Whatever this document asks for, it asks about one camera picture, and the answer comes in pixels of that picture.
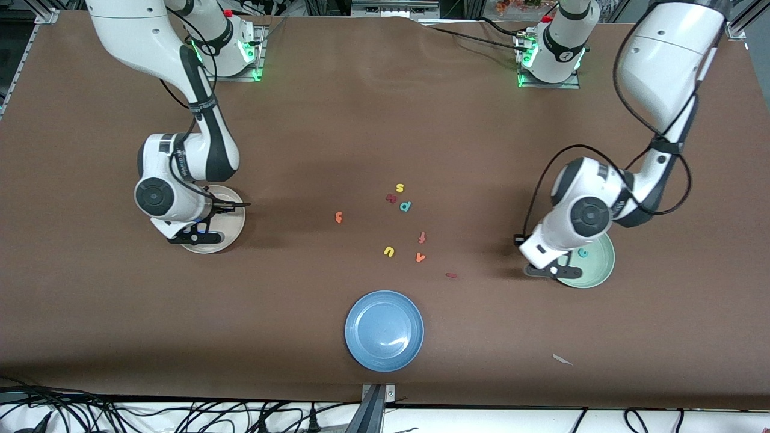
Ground beige brown plate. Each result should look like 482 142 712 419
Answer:
179 185 247 254

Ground pale green plate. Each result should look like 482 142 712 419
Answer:
556 232 616 289

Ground blue plate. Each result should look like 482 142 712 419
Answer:
344 290 425 373

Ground brown paper table cover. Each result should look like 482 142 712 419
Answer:
0 11 770 411

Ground orange artificial leaves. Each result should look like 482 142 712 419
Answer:
496 0 557 14

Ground grey power strip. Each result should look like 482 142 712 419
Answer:
351 0 440 19

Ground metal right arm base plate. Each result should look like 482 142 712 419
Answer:
200 24 266 82

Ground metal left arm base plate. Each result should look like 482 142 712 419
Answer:
516 30 581 90

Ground looped black cable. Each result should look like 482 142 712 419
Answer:
623 408 653 433

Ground black cable on table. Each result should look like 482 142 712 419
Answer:
418 23 521 51

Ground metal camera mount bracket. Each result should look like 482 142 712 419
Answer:
361 383 397 433

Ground black cable tangle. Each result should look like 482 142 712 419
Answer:
0 376 130 433

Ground aluminium frame rail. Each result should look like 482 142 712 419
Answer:
725 0 770 40
0 7 59 121

